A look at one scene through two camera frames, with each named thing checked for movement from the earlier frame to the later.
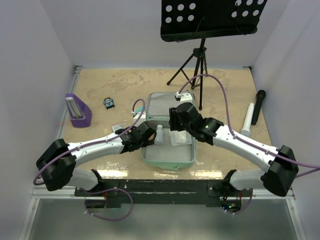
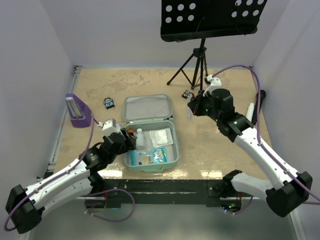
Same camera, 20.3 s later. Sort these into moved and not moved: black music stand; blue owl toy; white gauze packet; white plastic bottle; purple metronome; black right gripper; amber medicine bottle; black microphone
Moved: white plastic bottle; white gauze packet; black right gripper; amber medicine bottle
Not moved: black music stand; black microphone; blue owl toy; purple metronome
